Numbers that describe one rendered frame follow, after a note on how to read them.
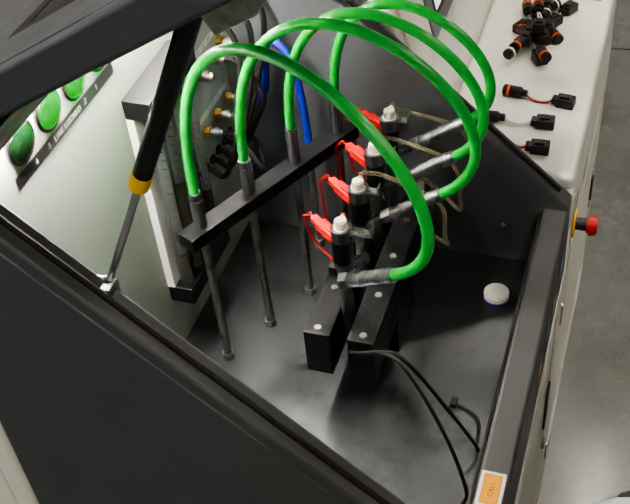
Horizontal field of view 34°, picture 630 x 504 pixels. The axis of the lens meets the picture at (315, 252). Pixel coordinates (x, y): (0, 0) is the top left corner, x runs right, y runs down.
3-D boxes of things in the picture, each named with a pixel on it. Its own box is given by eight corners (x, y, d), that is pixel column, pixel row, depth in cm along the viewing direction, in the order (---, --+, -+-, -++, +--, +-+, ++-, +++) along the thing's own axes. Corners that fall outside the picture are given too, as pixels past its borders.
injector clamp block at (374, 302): (378, 414, 148) (373, 343, 138) (311, 400, 151) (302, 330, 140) (432, 254, 171) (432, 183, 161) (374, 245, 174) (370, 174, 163)
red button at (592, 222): (594, 247, 177) (597, 225, 173) (570, 244, 178) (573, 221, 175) (597, 227, 181) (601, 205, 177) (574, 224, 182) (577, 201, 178)
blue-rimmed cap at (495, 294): (506, 308, 161) (507, 302, 160) (481, 304, 162) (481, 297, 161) (511, 290, 164) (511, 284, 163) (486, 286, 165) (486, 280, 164)
